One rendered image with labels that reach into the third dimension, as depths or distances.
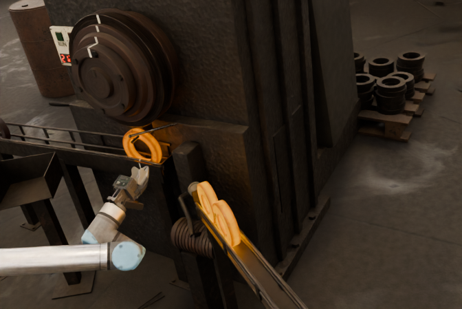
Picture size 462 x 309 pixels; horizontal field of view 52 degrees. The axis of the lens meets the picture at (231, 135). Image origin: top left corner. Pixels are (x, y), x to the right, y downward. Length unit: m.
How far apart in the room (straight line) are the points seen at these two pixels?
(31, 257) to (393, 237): 1.72
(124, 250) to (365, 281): 1.21
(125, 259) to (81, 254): 0.14
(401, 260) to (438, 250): 0.19
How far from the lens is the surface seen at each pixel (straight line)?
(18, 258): 1.65
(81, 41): 1.89
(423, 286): 2.38
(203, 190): 1.67
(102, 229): 1.75
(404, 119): 3.29
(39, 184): 2.37
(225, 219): 1.53
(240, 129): 1.80
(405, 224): 2.67
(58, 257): 1.63
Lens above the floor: 1.76
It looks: 30 degrees down
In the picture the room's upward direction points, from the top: 10 degrees counter-clockwise
